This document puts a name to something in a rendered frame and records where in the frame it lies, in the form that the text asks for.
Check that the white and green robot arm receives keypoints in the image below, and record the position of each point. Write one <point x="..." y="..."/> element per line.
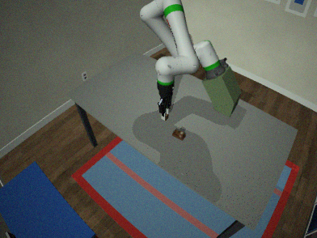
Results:
<point x="178" y="42"/>

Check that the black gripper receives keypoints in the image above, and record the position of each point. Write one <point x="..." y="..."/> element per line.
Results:
<point x="165" y="102"/>

